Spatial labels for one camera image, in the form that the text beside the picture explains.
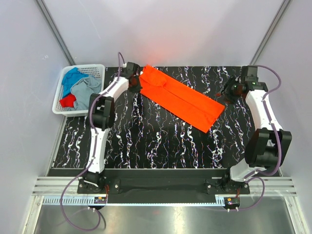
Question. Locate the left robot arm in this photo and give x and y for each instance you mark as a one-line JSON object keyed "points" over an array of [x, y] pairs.
{"points": [[101, 116]]}

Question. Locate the grey t-shirt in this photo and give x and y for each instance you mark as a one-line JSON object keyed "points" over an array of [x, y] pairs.
{"points": [[82, 90]]}

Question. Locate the red t-shirt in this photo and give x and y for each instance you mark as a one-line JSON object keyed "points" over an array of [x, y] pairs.
{"points": [[68, 101]]}

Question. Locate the aluminium frame rail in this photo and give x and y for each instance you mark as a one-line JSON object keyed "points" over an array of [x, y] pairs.
{"points": [[268, 186]]}

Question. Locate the orange t-shirt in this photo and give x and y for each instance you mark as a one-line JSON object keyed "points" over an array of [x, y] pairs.
{"points": [[186, 103]]}

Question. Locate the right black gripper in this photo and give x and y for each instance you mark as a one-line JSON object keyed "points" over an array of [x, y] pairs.
{"points": [[228, 97]]}

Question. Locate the white plastic basket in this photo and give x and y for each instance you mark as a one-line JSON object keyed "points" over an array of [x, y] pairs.
{"points": [[95, 70]]}

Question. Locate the white slotted cable duct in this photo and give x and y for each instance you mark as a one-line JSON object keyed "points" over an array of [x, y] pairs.
{"points": [[100, 200]]}

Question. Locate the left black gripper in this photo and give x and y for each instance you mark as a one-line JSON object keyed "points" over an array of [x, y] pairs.
{"points": [[136, 90]]}

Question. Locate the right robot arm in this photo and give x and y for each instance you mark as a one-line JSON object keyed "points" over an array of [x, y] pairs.
{"points": [[267, 148]]}

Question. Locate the blue t-shirt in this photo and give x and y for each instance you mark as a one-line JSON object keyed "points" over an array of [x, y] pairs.
{"points": [[71, 78]]}

